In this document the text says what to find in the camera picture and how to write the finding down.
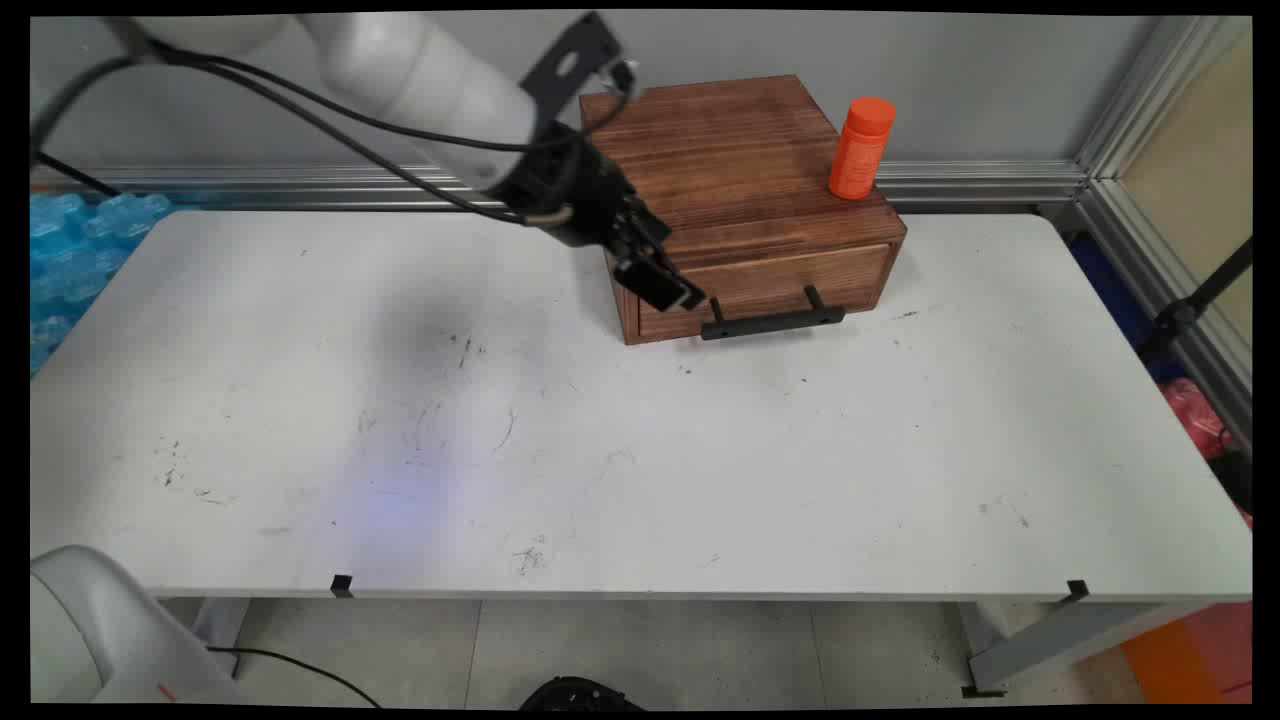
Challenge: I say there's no thin black floor cable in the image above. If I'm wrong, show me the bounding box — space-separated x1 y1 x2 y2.
205 645 383 709

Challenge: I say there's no black stand pole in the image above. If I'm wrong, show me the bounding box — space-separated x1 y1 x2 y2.
1135 235 1253 363

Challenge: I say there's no brown wooden drawer cabinet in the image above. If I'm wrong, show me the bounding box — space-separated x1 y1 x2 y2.
578 75 909 347

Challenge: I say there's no wooden drawer with black handle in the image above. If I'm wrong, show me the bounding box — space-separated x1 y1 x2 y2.
635 243 894 343

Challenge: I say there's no black wrist camera mount plate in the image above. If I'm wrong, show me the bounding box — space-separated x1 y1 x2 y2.
519 12 641 103

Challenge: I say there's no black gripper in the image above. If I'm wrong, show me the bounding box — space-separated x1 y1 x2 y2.
493 126 708 314

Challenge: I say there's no orange box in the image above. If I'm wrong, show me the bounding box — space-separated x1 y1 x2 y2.
1120 600 1253 706

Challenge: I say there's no blue bubble wrap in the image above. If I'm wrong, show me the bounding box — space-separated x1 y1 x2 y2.
30 192 174 377

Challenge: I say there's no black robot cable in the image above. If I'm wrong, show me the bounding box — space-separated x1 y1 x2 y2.
30 52 641 171
150 50 576 226

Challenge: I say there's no black round floor object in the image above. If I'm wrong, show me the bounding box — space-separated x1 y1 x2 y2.
520 677 647 711

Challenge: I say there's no white robot base link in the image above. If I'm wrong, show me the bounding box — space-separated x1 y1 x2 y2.
30 545 241 707

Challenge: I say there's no blue crate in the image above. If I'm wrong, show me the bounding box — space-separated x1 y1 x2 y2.
1068 235 1187 383

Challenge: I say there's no orange plastic bottle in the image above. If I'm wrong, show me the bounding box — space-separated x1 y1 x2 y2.
828 97 898 202

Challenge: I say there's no red plastic bag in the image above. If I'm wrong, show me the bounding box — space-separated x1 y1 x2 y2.
1160 377 1237 462

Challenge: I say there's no grey table leg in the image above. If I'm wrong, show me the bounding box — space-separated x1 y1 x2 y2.
960 600 1219 699

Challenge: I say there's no slanted aluminium frame post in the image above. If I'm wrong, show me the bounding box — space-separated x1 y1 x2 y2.
1075 15 1253 451

